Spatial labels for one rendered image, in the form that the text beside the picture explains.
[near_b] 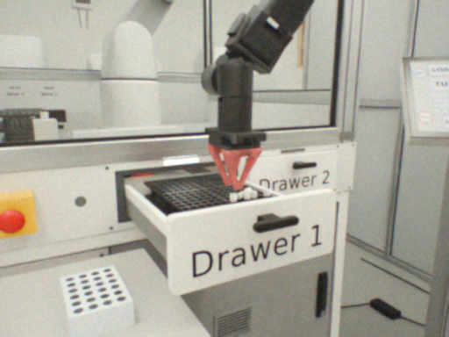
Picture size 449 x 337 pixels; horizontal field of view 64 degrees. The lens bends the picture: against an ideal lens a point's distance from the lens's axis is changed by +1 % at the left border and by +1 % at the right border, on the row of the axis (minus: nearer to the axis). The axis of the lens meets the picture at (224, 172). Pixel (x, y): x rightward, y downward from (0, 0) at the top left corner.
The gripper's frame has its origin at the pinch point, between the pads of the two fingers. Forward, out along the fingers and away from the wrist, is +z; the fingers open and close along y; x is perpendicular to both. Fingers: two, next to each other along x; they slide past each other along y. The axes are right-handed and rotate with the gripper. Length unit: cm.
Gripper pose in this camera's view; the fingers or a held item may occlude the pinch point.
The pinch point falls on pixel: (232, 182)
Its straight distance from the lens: 61.4
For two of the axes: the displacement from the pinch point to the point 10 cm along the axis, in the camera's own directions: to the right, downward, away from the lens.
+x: -8.7, 1.1, -4.7
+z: -0.2, 9.7, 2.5
